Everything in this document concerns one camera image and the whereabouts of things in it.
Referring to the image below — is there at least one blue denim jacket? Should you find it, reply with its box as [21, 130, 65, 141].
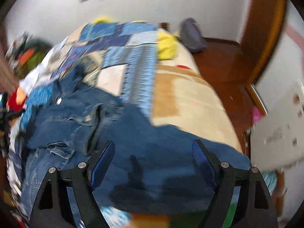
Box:
[20, 64, 252, 215]

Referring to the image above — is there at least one red plush toy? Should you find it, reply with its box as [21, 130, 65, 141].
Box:
[7, 86, 27, 112]

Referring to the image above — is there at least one orange shoe box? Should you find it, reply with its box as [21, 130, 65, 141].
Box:
[19, 48, 35, 66]

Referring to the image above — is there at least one green patterned bag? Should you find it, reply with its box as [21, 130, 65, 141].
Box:
[15, 51, 47, 79]

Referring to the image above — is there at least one white sliding door with hearts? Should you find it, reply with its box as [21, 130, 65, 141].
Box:
[256, 1, 303, 221]

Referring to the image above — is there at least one white bedside cabinet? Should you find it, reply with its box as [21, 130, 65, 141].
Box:
[250, 81, 303, 171]

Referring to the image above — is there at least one beige bed sheet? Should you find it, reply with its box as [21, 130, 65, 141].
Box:
[129, 52, 243, 228]

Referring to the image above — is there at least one blue patchwork bedspread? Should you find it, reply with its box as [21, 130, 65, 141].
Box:
[10, 22, 161, 216]

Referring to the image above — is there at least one grey bag by bed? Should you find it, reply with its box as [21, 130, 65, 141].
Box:
[179, 18, 208, 53]

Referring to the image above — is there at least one brown wooden wardrobe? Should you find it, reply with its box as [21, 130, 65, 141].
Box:
[241, 0, 287, 85]

